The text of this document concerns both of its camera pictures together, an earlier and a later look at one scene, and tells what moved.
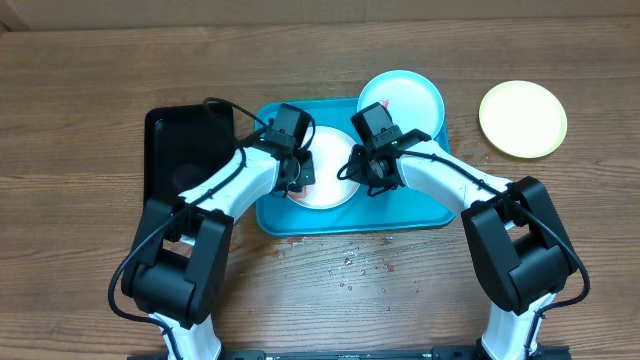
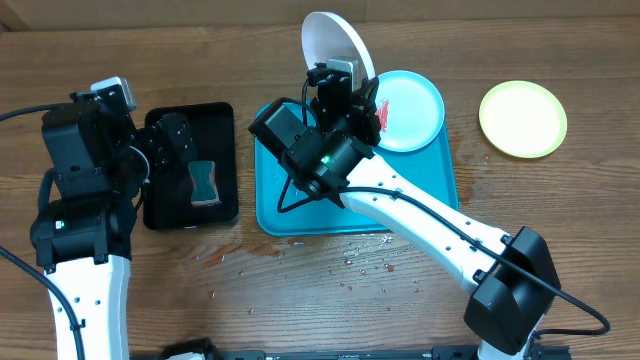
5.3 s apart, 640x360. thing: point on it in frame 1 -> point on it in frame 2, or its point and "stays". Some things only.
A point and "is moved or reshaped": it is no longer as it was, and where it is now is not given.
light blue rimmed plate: (414, 101) stays
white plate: (330, 149) is moved or reshaped
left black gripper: (308, 177) -> (167, 167)
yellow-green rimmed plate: (522, 119) stays
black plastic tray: (184, 147) stays
